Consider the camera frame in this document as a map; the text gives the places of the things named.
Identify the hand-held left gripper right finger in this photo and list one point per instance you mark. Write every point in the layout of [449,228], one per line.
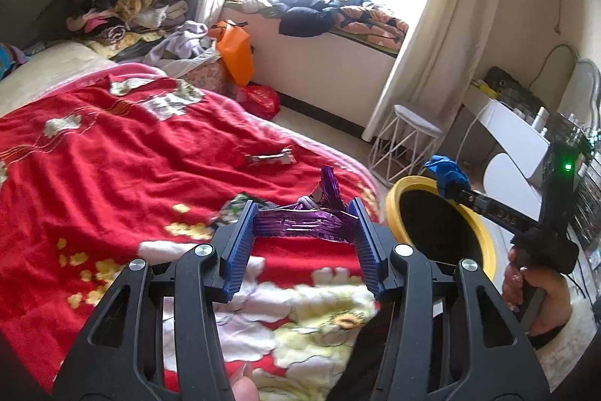
[366,246]

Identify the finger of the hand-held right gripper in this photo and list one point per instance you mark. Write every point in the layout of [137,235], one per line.
[493,210]

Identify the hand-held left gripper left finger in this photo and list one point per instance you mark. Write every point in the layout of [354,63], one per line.
[239,250]

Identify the yellow bin with black liner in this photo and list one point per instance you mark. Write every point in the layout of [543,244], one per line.
[399,203]

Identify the blue wrapper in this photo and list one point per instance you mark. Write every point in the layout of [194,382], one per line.
[446,171]

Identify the purple foil snack wrapper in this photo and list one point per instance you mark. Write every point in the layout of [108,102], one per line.
[300,225]

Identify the person's right forearm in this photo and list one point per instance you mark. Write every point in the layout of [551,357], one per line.
[549,337]

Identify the person's right hand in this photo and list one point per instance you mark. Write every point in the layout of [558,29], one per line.
[554,302]

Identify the person's left hand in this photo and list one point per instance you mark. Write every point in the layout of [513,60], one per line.
[242,387]

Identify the white chair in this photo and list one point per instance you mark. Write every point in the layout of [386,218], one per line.
[507,175]

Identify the green snack wrapper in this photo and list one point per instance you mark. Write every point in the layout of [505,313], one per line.
[232,208]

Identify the white desk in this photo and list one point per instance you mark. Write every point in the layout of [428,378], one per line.
[512,133]

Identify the silver snack wrapper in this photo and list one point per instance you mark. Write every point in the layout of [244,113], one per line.
[267,159]

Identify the row of cosmetic bottles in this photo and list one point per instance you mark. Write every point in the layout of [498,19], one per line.
[542,117]

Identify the dark bag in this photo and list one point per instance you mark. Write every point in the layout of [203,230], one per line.
[509,86]

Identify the arched mirror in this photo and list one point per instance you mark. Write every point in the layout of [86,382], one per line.
[584,86]

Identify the white fluffy rug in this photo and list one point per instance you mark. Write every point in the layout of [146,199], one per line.
[568,349]

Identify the red floral blanket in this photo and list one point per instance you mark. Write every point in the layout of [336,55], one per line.
[117,175]

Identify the red plastic bag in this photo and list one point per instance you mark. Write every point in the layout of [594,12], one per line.
[260,100]

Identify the floral storage box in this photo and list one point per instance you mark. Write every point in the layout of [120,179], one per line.
[206,77]

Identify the long cream curtain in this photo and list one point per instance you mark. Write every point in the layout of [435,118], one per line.
[446,30]

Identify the orange bag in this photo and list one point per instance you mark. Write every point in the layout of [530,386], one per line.
[234,48]

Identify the lilac garment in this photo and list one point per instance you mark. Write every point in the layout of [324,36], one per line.
[188,39]

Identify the dark jacket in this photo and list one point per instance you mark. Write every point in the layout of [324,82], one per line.
[300,20]

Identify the cream bed sheet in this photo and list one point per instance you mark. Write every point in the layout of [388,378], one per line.
[47,72]

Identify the blue patterned cloth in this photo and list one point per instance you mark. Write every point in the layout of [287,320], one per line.
[9,58]

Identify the grey headboard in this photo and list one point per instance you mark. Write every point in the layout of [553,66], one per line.
[37,1]

